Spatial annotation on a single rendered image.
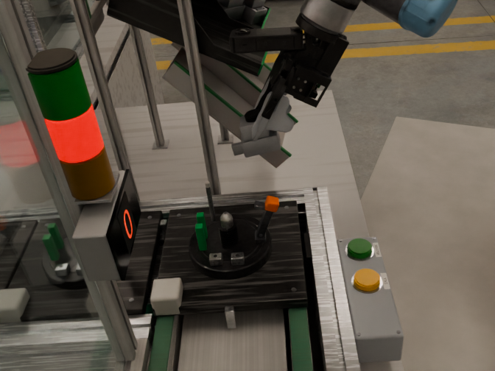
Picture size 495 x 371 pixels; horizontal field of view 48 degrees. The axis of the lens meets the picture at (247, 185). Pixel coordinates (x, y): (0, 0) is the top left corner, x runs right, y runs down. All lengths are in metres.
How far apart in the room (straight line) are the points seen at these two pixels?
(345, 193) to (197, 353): 0.52
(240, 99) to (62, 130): 0.63
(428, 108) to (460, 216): 2.13
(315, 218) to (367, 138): 2.02
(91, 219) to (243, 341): 0.36
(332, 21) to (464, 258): 0.51
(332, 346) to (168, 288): 0.26
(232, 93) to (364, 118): 2.08
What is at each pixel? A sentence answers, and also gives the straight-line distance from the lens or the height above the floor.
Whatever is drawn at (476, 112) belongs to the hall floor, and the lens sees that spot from 3.29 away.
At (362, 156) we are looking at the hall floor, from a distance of 2.86.
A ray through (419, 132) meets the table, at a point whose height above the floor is 0.86.
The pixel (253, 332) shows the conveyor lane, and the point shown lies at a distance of 0.89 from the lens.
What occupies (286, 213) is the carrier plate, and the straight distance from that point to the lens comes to 1.00.
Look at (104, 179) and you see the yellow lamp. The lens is 0.61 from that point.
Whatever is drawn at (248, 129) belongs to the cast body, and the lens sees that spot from 0.92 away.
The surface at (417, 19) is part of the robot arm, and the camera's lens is 0.81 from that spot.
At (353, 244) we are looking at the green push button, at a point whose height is 0.97.
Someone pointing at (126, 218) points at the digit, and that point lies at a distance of 0.66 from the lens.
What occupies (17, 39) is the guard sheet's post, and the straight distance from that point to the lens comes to 0.56.
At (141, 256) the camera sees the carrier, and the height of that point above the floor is 0.97.
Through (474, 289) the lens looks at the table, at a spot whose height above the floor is 0.86.
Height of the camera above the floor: 1.62
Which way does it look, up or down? 37 degrees down
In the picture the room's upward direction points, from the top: 7 degrees counter-clockwise
